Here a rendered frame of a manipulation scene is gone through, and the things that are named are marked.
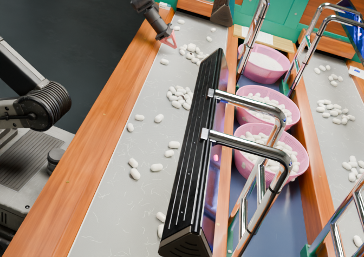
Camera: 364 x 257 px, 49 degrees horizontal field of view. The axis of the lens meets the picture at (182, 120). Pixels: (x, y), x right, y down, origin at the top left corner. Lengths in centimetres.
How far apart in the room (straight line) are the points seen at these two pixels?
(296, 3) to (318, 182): 114
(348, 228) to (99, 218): 72
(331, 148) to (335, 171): 13
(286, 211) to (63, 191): 69
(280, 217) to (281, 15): 126
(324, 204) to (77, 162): 73
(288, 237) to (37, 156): 91
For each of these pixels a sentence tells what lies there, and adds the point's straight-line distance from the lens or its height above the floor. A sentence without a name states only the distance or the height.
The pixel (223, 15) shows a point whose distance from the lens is 141.
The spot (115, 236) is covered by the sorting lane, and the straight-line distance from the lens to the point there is 100.
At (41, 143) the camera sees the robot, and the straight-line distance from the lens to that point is 160.
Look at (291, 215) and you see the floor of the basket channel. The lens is 133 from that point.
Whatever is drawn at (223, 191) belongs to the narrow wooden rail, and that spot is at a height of 76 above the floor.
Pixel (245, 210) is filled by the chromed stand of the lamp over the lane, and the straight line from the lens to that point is 101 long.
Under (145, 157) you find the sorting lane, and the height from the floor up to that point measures 74.
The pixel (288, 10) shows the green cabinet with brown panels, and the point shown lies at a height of 92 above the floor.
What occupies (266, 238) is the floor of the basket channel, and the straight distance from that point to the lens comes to 122.
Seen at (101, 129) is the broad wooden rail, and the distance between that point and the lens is 124.
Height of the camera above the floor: 154
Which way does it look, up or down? 35 degrees down
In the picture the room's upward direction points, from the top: 17 degrees clockwise
